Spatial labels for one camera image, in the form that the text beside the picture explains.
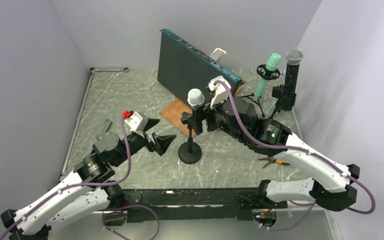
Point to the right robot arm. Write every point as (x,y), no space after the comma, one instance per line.
(329,184)

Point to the black round-base mic stand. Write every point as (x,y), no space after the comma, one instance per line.
(189,152)

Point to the yellow-handled pliers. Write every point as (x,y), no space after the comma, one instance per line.
(272,160)

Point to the white microphone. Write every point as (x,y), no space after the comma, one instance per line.
(195,97)

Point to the mint green microphone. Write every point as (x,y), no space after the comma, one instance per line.
(267,72)

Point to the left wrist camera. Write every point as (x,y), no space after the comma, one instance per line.
(137,122)

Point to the dark rack network switch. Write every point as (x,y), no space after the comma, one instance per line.
(183,67)

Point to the black sparkly microphone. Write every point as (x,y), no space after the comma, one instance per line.
(293,57)

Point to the silver wrench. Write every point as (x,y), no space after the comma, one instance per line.
(94,70)

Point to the wooden board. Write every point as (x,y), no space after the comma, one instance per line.
(174,112)

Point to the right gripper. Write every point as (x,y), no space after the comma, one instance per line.
(199,113)

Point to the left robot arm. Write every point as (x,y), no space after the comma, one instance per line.
(93,185)

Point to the black front frame rail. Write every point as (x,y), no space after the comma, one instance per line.
(194,203)

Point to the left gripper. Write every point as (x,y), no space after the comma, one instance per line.
(162,142)

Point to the grey metal bar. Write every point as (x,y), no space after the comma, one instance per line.
(107,125)

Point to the black tripod shock-mount stand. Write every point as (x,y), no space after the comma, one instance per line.
(258,103)

